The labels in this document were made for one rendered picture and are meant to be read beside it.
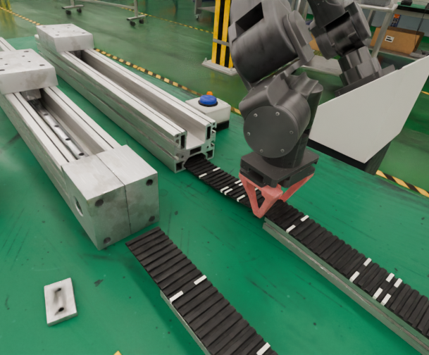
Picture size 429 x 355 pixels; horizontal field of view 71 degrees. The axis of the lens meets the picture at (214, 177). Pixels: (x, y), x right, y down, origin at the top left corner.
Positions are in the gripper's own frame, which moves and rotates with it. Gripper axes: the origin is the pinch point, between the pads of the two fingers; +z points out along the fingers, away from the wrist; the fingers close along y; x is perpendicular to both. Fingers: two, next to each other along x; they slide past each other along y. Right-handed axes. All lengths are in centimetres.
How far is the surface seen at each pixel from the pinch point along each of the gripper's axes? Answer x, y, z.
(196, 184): -14.0, 3.6, 3.1
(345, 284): 15.1, 1.5, 2.2
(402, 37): -144, -455, 41
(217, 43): -261, -223, 53
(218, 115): -27.0, -13.0, -1.2
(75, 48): -76, 0, -6
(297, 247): 7.3, 1.5, 2.2
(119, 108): -40.1, 5.1, -2.3
